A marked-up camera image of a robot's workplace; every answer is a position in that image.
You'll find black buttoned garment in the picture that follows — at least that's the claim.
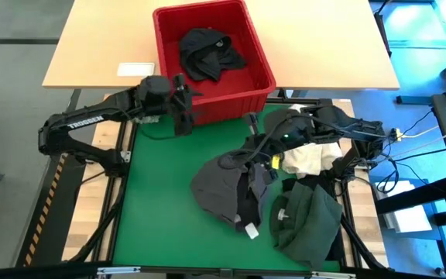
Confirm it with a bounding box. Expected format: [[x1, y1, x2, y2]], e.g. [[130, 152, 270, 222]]
[[179, 27, 247, 82]]

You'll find white box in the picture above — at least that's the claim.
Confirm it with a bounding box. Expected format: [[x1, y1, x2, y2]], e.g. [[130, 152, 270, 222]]
[[377, 180, 434, 233]]

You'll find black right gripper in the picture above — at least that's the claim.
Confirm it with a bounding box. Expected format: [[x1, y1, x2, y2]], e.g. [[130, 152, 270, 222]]
[[245, 112, 286, 181]]

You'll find green work mat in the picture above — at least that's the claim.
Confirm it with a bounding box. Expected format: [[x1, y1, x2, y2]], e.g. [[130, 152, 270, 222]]
[[67, 92, 389, 279]]

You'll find black hazard-striped floor plate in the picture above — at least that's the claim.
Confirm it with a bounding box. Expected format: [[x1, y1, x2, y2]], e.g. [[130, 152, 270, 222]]
[[15, 154, 87, 268]]

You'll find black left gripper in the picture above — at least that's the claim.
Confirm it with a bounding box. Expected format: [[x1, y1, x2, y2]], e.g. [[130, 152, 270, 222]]
[[163, 73, 204, 137]]

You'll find wooden side board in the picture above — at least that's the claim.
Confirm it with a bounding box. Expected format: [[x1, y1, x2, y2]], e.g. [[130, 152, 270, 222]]
[[331, 98, 389, 268], [62, 93, 127, 263]]

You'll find dark green garment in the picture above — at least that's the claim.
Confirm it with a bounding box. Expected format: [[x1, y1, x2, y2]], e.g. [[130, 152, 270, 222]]
[[269, 181, 344, 270]]

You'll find red ribbed plastic bin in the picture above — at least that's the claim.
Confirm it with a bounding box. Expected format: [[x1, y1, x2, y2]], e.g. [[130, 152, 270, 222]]
[[152, 0, 277, 126]]

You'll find white rectangular pad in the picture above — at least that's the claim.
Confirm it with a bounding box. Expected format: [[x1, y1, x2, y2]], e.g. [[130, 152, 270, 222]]
[[116, 62, 156, 78]]

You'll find dark grey garment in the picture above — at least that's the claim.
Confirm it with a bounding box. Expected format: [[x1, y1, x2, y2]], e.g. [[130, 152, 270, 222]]
[[190, 153, 273, 240]]

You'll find black floor cable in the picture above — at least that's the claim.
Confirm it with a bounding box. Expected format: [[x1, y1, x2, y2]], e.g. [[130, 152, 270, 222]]
[[385, 143, 446, 164]]

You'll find light wooden desk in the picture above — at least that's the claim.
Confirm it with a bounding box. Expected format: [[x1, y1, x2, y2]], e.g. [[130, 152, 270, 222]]
[[42, 0, 401, 91]]

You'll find beige garment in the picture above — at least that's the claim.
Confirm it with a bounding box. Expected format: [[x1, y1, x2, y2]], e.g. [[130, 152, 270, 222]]
[[280, 103, 344, 179]]

